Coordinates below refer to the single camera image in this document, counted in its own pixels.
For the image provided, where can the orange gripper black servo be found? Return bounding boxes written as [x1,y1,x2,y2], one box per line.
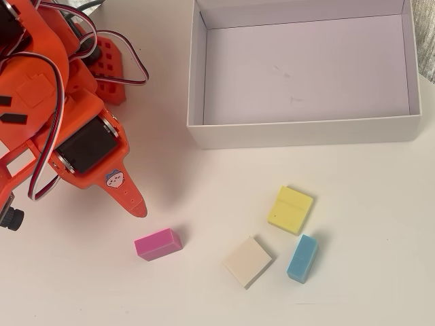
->
[33,92,148,219]

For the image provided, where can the pink cuboid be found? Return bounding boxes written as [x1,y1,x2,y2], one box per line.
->
[134,227,184,262]

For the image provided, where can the cream cuboid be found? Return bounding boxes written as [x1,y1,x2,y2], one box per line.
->
[222,236,277,291]

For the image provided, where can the yellow cuboid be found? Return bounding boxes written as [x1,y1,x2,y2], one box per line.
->
[267,185,314,237]

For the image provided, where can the blue cuboid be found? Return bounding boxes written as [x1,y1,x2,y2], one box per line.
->
[286,233,319,283]

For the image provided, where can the white cardboard box bin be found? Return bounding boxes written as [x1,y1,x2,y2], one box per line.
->
[186,0,423,150]

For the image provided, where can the cartoon face sticker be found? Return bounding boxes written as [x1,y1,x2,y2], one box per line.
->
[105,169,126,189]

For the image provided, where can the red white black servo cable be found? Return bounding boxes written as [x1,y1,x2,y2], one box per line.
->
[66,6,150,86]
[0,56,67,202]

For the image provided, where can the black wrist camera orange mount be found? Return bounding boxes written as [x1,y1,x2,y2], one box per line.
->
[0,141,38,232]

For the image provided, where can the orange perforated base plate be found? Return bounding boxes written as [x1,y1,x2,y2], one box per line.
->
[75,22,128,106]

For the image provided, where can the gray cable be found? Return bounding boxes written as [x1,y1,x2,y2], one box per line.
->
[66,0,103,25]

